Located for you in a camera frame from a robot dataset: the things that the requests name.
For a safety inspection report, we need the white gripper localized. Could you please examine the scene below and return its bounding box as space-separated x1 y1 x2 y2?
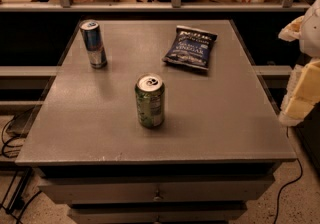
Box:
278 0 320 126

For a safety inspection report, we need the blue chip bag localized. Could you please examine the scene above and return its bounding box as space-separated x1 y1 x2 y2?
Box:
162 25 217 70

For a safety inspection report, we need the green soda can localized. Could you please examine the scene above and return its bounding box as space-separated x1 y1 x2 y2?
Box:
135 73 165 128

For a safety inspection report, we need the grey drawer cabinet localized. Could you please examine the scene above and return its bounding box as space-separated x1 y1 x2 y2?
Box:
17 20 295 224

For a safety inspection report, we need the blue silver energy drink can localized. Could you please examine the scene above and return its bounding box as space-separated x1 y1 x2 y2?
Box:
79 20 107 69

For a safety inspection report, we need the upper drawer with knob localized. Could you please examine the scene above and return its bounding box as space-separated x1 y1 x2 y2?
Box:
39 175 274 205

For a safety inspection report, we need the lower drawer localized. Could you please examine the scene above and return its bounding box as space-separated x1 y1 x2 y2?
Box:
68 208 245 224

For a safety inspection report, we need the dark device on floor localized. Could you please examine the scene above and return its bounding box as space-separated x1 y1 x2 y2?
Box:
6 108 38 137

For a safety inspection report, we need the black floor cable right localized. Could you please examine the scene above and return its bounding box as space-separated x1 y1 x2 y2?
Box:
272 126 304 224

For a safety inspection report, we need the black cables left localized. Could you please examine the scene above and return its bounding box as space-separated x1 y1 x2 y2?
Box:
0 107 43 224

